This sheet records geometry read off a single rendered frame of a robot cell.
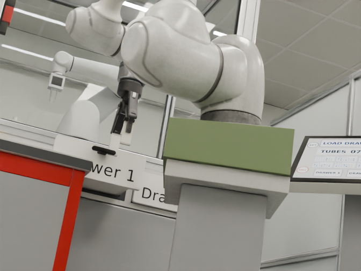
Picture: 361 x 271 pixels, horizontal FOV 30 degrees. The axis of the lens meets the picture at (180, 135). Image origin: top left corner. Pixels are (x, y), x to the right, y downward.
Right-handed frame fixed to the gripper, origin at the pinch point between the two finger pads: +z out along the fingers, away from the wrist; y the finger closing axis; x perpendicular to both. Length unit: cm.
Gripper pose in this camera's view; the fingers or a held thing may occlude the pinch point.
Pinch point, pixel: (118, 146)
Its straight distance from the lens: 198.6
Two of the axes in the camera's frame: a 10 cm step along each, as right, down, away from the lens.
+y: -3.6, 2.5, 9.0
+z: -1.5, 9.4, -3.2
